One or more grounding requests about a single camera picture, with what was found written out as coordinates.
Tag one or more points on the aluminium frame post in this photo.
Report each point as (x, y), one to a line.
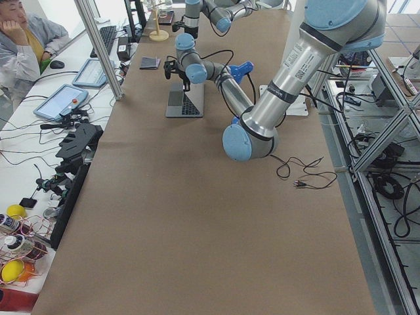
(86, 14)

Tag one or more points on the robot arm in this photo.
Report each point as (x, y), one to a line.
(220, 14)
(328, 27)

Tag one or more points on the copper wire basket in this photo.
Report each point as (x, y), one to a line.
(27, 239)

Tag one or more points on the black keyboard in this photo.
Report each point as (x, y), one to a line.
(108, 35)

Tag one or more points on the wooden stand with round base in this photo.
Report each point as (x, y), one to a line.
(152, 29)

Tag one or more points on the yellow ball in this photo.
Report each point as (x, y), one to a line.
(12, 271)

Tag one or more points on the black computer mouse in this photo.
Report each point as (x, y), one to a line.
(56, 64)

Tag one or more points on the grey laptop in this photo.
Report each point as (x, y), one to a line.
(185, 104)

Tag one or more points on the folded grey cloth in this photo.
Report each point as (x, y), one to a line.
(149, 63)

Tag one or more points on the black box at table edge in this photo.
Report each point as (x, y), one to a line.
(166, 18)

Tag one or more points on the blue teach pendant near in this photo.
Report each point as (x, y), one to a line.
(61, 102)

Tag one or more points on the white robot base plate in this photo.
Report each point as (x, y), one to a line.
(295, 105)

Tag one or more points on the blue teach pendant far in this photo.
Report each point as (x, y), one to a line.
(91, 75)

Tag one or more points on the seated person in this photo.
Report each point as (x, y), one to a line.
(28, 43)

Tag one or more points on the black foam holder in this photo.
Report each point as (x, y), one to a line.
(73, 145)

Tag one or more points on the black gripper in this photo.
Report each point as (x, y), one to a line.
(191, 30)
(184, 75)

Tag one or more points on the blue teach pendant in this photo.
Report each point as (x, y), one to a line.
(61, 102)
(91, 75)

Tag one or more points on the blue desk lamp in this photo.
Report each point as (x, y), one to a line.
(241, 70)

